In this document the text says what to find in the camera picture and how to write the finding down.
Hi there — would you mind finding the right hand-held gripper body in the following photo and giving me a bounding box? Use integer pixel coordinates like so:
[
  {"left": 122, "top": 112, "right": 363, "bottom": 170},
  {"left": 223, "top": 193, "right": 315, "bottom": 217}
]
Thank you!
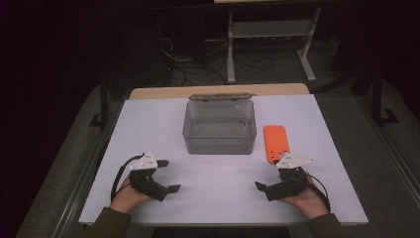
[{"left": 264, "top": 152, "right": 316, "bottom": 202}]

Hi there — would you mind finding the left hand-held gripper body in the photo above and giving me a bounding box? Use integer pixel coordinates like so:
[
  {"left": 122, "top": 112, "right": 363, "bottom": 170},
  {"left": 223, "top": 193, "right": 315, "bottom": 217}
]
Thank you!
[{"left": 128, "top": 151, "right": 169, "bottom": 202}]

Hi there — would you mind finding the orange phone case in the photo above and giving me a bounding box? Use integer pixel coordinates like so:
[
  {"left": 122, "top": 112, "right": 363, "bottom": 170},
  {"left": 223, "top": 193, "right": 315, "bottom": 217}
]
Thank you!
[{"left": 262, "top": 124, "right": 291, "bottom": 165}]

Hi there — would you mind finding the transparent grey plastic box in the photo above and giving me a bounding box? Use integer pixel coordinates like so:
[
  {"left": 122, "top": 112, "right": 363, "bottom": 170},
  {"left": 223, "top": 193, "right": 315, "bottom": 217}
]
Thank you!
[{"left": 181, "top": 92, "right": 259, "bottom": 156}]

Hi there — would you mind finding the person's right hand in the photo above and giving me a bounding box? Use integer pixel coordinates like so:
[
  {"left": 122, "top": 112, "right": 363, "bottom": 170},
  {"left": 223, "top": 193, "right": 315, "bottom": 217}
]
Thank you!
[{"left": 279, "top": 174, "right": 322, "bottom": 220}]

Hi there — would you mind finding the person's left hand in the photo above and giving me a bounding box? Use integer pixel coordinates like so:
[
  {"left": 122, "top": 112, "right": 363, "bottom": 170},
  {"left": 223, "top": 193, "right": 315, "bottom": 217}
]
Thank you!
[{"left": 109, "top": 178, "right": 155, "bottom": 214}]

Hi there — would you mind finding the black metal stand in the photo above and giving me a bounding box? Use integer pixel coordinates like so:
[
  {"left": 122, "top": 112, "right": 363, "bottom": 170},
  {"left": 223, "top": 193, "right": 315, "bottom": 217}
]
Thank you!
[
  {"left": 88, "top": 74, "right": 111, "bottom": 131},
  {"left": 371, "top": 64, "right": 400, "bottom": 127}
]

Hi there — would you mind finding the white metal rack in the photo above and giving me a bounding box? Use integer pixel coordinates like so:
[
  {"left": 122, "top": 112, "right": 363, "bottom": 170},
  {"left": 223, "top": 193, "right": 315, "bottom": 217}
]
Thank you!
[{"left": 226, "top": 6, "right": 322, "bottom": 84}]

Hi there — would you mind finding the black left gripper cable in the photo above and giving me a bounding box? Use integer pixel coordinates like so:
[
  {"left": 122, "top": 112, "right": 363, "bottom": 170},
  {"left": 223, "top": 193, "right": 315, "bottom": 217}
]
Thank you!
[{"left": 110, "top": 152, "right": 147, "bottom": 202}]

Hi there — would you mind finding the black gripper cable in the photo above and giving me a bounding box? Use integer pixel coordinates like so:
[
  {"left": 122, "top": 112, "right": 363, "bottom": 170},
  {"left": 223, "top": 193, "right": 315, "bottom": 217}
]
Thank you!
[
  {"left": 110, "top": 152, "right": 147, "bottom": 202},
  {"left": 306, "top": 173, "right": 332, "bottom": 213}
]

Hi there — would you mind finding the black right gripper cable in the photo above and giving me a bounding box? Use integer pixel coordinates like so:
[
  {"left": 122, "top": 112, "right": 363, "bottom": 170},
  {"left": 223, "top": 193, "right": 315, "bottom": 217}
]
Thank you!
[{"left": 306, "top": 173, "right": 332, "bottom": 213}]

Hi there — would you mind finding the tangle of floor cables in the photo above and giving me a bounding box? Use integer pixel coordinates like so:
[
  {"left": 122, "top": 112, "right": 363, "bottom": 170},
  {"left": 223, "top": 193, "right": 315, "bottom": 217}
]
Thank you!
[{"left": 157, "top": 35, "right": 275, "bottom": 87}]

